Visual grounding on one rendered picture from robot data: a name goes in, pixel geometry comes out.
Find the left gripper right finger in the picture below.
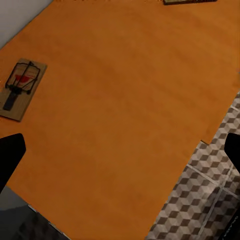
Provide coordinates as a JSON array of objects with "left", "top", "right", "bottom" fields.
[{"left": 224, "top": 133, "right": 240, "bottom": 173}]

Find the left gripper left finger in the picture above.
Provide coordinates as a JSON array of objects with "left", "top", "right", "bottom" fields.
[{"left": 0, "top": 133, "right": 26, "bottom": 193}]

